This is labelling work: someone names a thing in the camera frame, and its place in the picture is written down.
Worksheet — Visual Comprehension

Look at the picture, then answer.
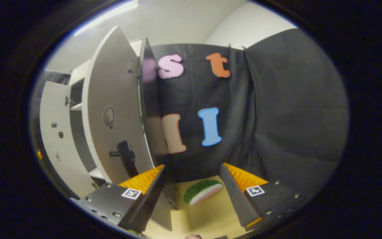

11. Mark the toy watermelon slice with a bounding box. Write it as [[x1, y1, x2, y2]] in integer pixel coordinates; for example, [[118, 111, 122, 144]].
[[184, 180, 223, 205]]

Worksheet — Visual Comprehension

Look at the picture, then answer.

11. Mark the black right door handle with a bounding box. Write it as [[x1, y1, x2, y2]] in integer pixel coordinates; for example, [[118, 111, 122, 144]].
[[109, 140, 139, 179]]

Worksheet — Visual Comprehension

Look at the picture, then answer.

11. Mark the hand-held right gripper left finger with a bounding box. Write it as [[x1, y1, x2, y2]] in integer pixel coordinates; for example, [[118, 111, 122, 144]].
[[78, 165, 167, 233]]

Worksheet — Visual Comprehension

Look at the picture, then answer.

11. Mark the black backdrop cloth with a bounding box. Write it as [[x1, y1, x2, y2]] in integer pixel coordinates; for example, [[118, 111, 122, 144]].
[[30, 28, 350, 199]]

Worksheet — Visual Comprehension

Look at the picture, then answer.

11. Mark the white cabinet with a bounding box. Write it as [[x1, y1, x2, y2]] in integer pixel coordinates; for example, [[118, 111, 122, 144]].
[[68, 38, 179, 210]]

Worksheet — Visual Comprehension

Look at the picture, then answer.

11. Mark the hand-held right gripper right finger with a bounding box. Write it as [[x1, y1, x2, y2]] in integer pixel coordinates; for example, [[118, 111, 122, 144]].
[[220, 163, 307, 232]]

